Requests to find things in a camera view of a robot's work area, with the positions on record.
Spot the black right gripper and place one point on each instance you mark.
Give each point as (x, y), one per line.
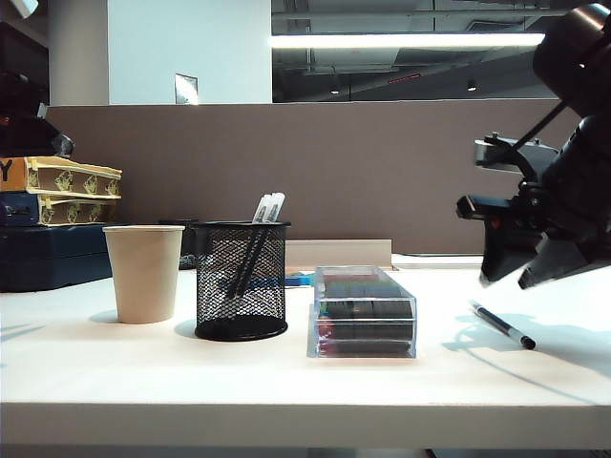
(496, 207)

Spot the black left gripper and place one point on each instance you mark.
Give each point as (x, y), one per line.
(19, 100)

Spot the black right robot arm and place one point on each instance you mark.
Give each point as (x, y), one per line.
(577, 57)

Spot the black mesh pen holder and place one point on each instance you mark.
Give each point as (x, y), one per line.
(238, 331)

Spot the yellow orange puzzle box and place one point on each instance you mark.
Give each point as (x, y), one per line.
(19, 177)

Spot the blue yellow puzzle box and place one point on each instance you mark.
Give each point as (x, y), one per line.
(19, 210)

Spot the dark blue tool case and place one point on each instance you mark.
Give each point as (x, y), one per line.
(48, 257)

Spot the beige paper cup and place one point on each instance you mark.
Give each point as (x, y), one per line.
(143, 276)

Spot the clear plastic marker box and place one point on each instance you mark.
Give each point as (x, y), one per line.
(363, 329)

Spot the brown desk divider panel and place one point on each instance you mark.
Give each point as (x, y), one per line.
(334, 167)

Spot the red led ceiling sign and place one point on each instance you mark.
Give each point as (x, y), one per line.
(405, 79)

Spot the teal letter puzzle board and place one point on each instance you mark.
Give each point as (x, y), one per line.
(301, 279)

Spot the long ceiling light strip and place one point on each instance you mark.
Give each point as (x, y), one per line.
(406, 40)

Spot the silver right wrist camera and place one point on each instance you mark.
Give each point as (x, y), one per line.
(496, 155)

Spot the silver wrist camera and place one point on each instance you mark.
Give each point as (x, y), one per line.
(496, 155)
(26, 7)

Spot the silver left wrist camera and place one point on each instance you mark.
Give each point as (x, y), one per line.
(26, 7)

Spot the silver wall plate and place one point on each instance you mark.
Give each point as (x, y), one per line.
(186, 89)

